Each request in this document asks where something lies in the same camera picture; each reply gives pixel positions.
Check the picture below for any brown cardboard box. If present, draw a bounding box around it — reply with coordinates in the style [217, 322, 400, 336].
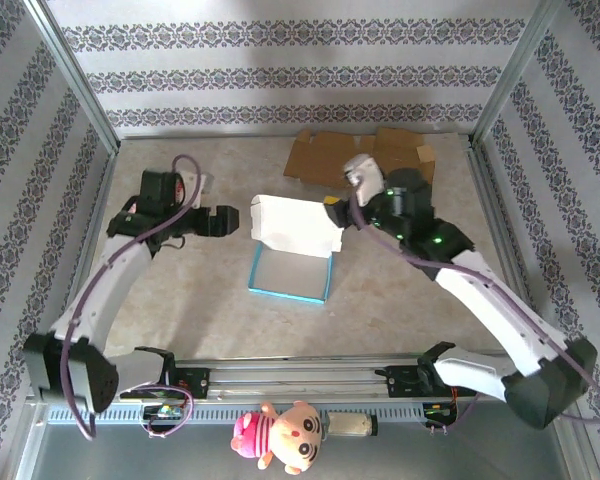
[283, 126, 437, 194]

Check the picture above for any teal paper box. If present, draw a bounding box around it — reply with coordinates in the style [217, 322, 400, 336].
[247, 193, 344, 305]

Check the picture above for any white jar with black cap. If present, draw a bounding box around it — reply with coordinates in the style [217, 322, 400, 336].
[324, 409, 380, 438]

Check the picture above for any pink plush doll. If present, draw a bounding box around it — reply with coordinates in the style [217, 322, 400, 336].
[231, 399, 326, 476]

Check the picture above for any grey metal shelf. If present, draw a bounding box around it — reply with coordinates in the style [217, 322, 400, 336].
[9, 399, 600, 480]

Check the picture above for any aluminium side rail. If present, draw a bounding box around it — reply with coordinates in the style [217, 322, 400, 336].
[49, 149, 117, 365]
[462, 134, 556, 364]

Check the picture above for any aluminium frame post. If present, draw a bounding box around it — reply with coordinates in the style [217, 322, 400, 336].
[22, 0, 121, 155]
[472, 0, 566, 146]

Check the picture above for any long aluminium mounting rail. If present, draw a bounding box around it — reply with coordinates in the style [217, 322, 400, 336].
[27, 355, 574, 406]

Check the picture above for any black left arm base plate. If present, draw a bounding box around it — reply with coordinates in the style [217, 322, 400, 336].
[119, 367, 212, 400]

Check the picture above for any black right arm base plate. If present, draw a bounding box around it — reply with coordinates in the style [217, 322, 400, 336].
[385, 364, 476, 399]

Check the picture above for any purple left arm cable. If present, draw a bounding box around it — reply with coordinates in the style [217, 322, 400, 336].
[59, 154, 204, 442]

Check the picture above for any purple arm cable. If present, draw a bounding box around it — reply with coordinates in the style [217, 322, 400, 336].
[59, 154, 204, 442]
[349, 169, 600, 435]

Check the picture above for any small circuit board with wires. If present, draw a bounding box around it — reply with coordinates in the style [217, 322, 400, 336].
[139, 403, 185, 420]
[422, 399, 459, 426]

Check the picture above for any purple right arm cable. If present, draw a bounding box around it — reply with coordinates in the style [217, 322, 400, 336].
[349, 169, 600, 435]

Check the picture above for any grey slotted cable duct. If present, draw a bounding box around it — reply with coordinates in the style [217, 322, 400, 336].
[44, 403, 461, 426]

